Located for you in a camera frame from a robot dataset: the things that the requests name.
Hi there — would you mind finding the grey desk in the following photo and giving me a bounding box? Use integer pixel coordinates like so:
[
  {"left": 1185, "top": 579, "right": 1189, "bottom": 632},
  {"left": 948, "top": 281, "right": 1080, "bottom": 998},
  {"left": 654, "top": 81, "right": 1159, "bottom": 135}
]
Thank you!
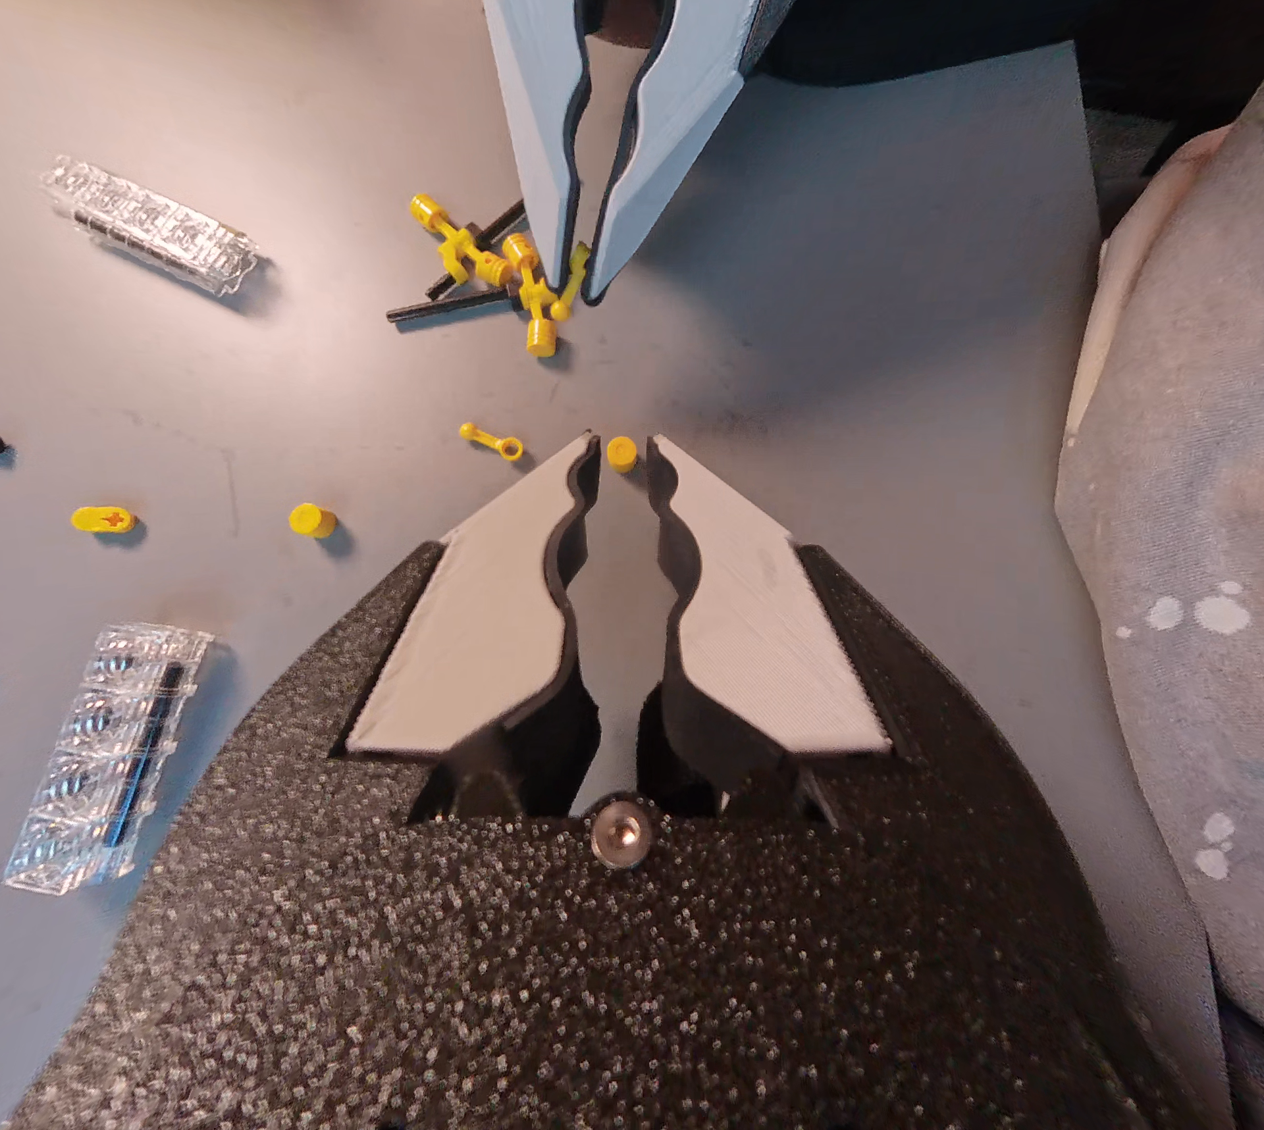
[{"left": 0, "top": 0, "right": 1220, "bottom": 1111}]

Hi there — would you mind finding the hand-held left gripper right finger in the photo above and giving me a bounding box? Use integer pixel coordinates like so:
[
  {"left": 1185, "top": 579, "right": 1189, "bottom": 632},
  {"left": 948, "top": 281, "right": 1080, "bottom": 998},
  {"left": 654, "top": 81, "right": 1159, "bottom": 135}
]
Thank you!
[{"left": 640, "top": 433, "right": 895, "bottom": 820}]

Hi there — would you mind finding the yellow piston crank assembly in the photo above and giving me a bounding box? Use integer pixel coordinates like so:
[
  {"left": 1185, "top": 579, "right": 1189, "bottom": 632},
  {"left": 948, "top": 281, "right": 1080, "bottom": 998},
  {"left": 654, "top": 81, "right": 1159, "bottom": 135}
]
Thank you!
[
  {"left": 384, "top": 231, "right": 574, "bottom": 358},
  {"left": 407, "top": 192, "right": 529, "bottom": 301}
]

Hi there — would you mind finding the clear plastic building piece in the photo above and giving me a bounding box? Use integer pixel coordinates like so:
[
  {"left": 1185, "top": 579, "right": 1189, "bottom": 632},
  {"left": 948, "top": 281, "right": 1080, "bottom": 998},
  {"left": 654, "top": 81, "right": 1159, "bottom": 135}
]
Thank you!
[
  {"left": 0, "top": 621, "right": 216, "bottom": 899},
  {"left": 39, "top": 154, "right": 261, "bottom": 299}
]

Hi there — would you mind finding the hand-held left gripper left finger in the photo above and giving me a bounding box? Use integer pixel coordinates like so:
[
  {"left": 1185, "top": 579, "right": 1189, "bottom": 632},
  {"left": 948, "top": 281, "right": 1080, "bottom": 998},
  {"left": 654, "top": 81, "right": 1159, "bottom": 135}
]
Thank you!
[{"left": 348, "top": 430, "right": 604, "bottom": 820}]

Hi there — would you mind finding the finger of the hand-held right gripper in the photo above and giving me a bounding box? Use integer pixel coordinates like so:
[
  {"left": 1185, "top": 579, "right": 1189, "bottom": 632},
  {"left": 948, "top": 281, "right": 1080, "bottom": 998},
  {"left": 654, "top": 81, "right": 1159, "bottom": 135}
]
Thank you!
[
  {"left": 581, "top": 0, "right": 798, "bottom": 306},
  {"left": 482, "top": 0, "right": 625, "bottom": 296}
]

